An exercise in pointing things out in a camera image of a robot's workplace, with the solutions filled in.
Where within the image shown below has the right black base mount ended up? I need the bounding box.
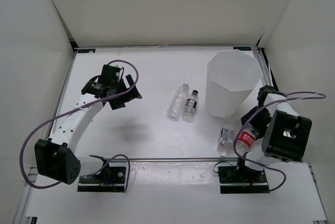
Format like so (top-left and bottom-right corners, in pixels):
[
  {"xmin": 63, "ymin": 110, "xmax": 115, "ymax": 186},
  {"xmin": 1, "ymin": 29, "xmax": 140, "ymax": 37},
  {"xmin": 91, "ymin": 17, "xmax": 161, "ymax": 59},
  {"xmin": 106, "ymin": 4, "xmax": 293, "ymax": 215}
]
[{"xmin": 213, "ymin": 158, "xmax": 270, "ymax": 194}]

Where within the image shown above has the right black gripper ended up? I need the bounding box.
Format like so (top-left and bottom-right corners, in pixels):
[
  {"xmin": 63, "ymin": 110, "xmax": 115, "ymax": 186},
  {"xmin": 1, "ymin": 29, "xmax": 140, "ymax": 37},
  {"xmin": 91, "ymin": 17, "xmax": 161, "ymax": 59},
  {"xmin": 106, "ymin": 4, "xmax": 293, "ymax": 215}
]
[{"xmin": 241, "ymin": 105, "xmax": 272, "ymax": 140}]

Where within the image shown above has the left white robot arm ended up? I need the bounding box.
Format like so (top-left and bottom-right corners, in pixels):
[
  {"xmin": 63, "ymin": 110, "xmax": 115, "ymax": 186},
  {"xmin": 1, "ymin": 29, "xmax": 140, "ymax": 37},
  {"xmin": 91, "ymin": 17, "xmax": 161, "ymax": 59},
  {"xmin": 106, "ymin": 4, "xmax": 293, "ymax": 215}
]
[{"xmin": 35, "ymin": 75, "xmax": 142, "ymax": 184}]

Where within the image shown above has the aluminium frame rail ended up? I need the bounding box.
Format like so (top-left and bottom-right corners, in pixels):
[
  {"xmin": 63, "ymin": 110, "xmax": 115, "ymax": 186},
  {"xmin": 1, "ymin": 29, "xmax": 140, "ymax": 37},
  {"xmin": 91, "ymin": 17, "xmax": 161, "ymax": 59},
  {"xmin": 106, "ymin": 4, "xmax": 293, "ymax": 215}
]
[{"xmin": 251, "ymin": 47, "xmax": 274, "ymax": 86}]

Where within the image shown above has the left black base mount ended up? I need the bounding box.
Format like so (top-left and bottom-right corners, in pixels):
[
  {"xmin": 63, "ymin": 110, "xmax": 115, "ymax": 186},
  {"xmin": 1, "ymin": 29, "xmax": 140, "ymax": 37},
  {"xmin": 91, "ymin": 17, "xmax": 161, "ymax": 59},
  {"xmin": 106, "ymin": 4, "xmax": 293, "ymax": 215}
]
[{"xmin": 77, "ymin": 154, "xmax": 131, "ymax": 193}]

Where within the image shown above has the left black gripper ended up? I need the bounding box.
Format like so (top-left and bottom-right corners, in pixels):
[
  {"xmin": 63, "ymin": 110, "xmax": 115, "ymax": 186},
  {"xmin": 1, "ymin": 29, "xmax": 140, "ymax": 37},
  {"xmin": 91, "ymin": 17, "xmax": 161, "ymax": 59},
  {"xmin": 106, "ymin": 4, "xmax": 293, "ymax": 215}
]
[{"xmin": 109, "ymin": 74, "xmax": 141, "ymax": 110}]

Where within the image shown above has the white octagonal bin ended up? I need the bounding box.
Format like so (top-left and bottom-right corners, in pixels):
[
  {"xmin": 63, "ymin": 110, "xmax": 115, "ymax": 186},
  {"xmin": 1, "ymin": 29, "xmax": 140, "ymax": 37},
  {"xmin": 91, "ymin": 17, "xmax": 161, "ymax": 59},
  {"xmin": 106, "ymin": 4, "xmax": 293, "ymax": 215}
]
[{"xmin": 205, "ymin": 50, "xmax": 263, "ymax": 118}]

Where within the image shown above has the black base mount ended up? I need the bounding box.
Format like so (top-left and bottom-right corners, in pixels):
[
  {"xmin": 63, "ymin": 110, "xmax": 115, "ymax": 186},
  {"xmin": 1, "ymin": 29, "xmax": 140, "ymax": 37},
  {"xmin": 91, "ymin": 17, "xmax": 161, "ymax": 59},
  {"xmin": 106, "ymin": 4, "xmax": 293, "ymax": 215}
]
[
  {"xmin": 77, "ymin": 154, "xmax": 131, "ymax": 193},
  {"xmin": 213, "ymin": 158, "xmax": 270, "ymax": 194}
]

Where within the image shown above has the bottle with red label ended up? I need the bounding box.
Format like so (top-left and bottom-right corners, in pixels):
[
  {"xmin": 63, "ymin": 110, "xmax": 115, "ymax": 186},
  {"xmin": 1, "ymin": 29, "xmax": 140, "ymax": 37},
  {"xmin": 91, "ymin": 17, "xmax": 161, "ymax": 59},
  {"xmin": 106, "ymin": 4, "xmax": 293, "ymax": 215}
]
[{"xmin": 236, "ymin": 125, "xmax": 255, "ymax": 155}]

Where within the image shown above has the clear bottle white cap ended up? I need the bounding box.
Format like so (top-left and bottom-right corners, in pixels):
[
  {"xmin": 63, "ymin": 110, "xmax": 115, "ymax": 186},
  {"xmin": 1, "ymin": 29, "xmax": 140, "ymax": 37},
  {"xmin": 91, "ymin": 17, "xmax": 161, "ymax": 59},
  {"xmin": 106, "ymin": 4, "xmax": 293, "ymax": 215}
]
[{"xmin": 167, "ymin": 83, "xmax": 189, "ymax": 121}]

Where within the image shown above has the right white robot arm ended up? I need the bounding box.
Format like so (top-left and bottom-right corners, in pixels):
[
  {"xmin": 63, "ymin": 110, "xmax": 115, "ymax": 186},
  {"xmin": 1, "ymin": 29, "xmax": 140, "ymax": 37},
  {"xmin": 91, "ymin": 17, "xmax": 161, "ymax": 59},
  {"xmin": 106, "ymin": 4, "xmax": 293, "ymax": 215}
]
[{"xmin": 235, "ymin": 85, "xmax": 312, "ymax": 182}]

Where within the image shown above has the bottle with blue-white label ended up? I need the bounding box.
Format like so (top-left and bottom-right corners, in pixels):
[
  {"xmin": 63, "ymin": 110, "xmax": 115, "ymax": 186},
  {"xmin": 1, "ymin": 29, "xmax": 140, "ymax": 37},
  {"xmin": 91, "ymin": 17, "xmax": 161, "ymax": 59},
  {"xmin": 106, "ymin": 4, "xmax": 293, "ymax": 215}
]
[{"xmin": 217, "ymin": 119, "xmax": 235, "ymax": 158}]

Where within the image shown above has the clear bottle black cap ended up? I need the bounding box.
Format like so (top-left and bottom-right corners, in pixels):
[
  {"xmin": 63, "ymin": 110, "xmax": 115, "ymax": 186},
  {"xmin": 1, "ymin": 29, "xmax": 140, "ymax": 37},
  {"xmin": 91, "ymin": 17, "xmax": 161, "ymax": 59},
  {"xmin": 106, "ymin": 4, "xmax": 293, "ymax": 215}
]
[{"xmin": 182, "ymin": 90, "xmax": 199, "ymax": 122}]

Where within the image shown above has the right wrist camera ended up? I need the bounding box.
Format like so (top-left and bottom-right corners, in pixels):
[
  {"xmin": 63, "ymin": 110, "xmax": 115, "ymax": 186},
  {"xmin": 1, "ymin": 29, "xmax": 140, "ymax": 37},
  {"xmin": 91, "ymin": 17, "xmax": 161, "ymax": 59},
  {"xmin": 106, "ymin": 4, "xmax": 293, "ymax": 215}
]
[{"xmin": 257, "ymin": 85, "xmax": 275, "ymax": 107}]

